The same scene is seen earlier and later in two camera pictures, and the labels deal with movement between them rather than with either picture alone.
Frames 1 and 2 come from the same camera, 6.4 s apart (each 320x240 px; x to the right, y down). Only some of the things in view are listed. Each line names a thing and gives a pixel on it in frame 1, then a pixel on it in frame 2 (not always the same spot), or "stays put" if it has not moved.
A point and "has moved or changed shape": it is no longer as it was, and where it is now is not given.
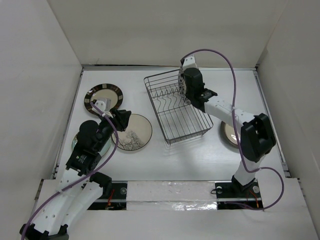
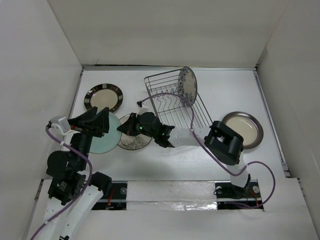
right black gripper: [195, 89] -> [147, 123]
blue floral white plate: [182, 86] stays put
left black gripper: [121, 118] -> [94, 123]
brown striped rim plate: [101, 92] stays put
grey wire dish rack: [178, 120] stays put
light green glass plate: [102, 152] has moved or changed shape
